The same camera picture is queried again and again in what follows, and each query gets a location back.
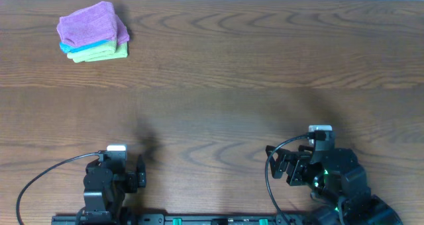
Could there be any purple microfiber cloth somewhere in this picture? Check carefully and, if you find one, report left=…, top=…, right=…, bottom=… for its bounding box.
left=56, top=1, right=117, bottom=48

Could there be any green folded cloth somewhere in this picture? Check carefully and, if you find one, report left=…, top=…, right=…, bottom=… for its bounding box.
left=67, top=41, right=128, bottom=63

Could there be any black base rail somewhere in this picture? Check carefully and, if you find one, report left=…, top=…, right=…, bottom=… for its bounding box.
left=50, top=212, right=315, bottom=225

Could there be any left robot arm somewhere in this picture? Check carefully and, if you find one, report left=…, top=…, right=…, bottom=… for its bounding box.
left=74, top=150, right=146, bottom=225

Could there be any blue folded cloth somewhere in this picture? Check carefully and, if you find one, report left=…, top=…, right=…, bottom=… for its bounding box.
left=59, top=40, right=108, bottom=54

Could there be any small purple folded cloth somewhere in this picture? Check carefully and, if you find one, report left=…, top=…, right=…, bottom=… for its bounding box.
left=115, top=15, right=130, bottom=46

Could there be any left black cable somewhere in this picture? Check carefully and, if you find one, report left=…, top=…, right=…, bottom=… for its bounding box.
left=15, top=152, right=102, bottom=225

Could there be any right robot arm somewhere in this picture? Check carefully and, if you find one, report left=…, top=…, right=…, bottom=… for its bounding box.
left=264, top=125, right=401, bottom=225

